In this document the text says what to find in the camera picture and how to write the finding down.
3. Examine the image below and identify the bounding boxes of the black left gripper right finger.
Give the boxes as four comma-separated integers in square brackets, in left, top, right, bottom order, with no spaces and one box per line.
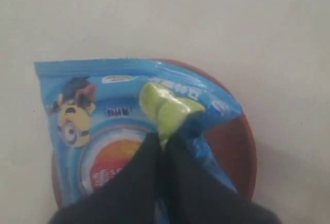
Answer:
[160,134,281,223]

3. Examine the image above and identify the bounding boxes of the brown round wooden plate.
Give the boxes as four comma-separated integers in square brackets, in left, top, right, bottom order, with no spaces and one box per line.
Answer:
[51,58,257,206]

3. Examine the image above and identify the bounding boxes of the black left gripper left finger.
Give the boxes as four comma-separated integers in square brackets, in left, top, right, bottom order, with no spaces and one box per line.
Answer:
[49,133,161,223]

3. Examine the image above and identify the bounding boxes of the blue snack packet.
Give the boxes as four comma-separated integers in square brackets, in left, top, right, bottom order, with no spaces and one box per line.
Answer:
[35,59,242,223]

